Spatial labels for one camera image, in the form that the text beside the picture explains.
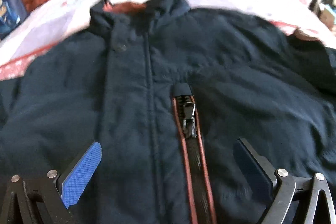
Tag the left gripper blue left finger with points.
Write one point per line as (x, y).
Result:
(73, 181)

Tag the blue gift bag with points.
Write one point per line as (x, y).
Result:
(13, 13)

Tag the dark navy padded jacket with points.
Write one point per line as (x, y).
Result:
(167, 90)

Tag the red checkered mat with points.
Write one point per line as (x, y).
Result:
(17, 67)

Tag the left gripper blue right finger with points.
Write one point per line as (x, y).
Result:
(256, 169)

